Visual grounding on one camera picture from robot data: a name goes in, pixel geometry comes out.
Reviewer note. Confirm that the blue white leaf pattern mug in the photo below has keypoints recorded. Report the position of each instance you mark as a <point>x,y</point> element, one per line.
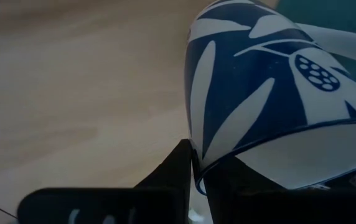
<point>259,93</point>

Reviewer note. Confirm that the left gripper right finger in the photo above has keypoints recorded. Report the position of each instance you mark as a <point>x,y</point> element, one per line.
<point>252,205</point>

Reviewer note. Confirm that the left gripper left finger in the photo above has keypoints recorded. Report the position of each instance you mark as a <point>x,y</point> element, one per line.
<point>159,202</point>

